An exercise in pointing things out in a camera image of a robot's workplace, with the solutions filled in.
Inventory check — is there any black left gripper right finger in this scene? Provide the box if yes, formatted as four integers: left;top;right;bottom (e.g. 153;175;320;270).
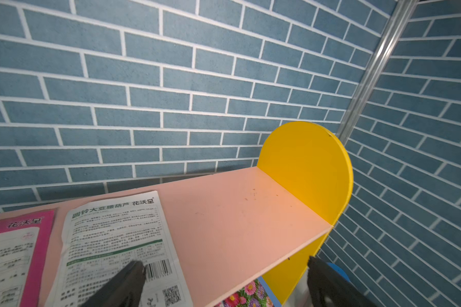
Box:
307;257;375;307

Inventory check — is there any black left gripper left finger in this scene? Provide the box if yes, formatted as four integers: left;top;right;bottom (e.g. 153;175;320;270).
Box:
82;261;146;307

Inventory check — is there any white text back seed packet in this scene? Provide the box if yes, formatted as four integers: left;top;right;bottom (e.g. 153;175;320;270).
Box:
46;191;193;306

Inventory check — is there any mixed aster flower seed packet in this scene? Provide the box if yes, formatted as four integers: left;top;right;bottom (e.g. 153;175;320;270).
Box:
215;277;282;307

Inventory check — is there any yellow wooden shelf unit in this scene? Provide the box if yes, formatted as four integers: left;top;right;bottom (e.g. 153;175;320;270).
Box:
0;122;353;306

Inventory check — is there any pink back seed packet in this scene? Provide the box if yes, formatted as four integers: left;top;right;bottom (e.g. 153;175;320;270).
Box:
0;210;55;306

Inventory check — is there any clear pencil tube blue lid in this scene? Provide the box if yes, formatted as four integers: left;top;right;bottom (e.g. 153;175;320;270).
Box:
327;262;350;282

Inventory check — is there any aluminium corner post right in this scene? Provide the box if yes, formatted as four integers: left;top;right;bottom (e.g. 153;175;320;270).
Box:
336;0;418;145

